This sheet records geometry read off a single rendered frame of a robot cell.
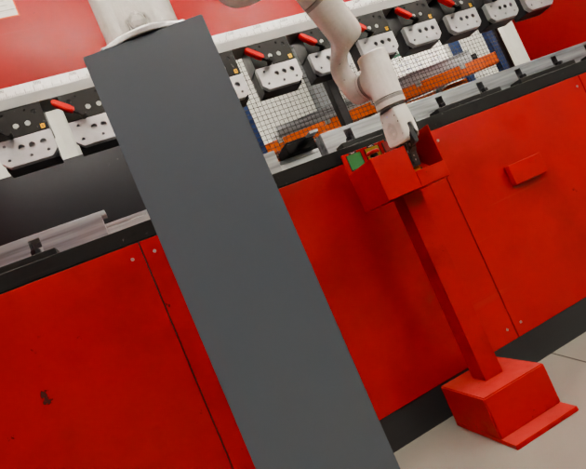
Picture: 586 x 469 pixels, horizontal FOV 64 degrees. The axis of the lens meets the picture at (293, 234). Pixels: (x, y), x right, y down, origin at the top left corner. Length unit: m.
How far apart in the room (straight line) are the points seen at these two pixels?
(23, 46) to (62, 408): 1.01
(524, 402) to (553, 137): 1.00
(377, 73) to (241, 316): 0.88
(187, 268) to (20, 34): 1.15
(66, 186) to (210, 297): 1.45
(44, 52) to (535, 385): 1.63
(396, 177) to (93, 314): 0.85
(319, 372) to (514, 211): 1.22
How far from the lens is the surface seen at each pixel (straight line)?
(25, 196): 2.07
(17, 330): 1.34
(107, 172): 2.05
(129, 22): 0.78
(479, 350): 1.39
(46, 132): 1.53
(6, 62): 1.65
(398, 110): 1.33
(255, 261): 0.66
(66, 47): 1.64
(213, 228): 0.66
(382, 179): 1.24
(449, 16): 2.07
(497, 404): 1.34
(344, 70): 1.41
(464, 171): 1.68
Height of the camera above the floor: 0.62
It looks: 3 degrees up
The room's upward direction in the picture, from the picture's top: 24 degrees counter-clockwise
